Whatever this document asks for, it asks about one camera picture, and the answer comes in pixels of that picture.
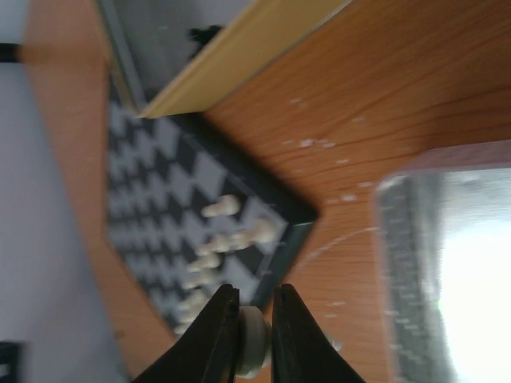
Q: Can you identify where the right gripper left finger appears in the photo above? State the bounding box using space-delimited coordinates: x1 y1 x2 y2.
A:
133 284 240 383

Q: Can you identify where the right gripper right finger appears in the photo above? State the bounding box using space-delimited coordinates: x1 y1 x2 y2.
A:
271 284 363 383

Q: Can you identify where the white chess piece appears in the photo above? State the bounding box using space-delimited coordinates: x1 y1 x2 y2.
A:
236 306 271 379
196 234 236 256

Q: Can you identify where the white chess pawn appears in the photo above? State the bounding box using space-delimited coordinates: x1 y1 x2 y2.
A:
234 218 277 247
201 195 240 218

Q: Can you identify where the black and silver chessboard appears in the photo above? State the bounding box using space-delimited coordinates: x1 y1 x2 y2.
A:
105 87 318 335

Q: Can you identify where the pink square tin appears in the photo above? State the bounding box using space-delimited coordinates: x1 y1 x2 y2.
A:
375 140 510 382

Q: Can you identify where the gold square tin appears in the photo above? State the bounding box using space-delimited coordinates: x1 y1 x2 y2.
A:
95 0 348 118

